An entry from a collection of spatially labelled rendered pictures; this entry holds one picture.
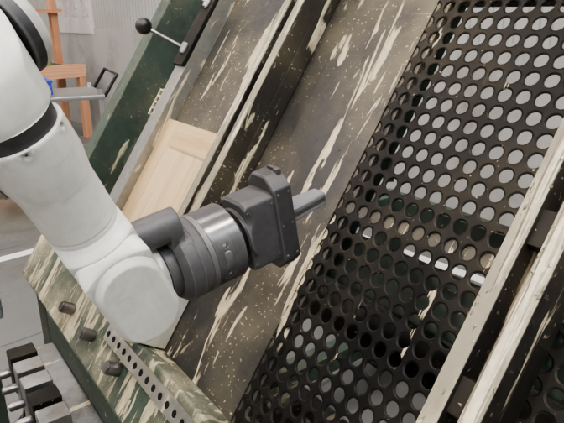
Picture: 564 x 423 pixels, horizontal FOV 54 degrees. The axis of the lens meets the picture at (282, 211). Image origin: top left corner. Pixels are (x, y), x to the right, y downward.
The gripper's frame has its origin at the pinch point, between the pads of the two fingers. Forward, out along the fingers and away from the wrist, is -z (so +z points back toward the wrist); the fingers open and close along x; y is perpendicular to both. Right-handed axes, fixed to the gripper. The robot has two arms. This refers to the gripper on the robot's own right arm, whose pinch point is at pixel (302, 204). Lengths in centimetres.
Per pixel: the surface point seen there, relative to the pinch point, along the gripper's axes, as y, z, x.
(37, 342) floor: 201, 21, -122
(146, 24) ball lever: 75, -17, 17
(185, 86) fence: 69, -21, 2
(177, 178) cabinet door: 54, -7, -12
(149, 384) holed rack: 24.0, 18.4, -32.6
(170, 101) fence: 69, -16, 0
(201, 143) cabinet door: 51, -13, -6
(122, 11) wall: 602, -214, -14
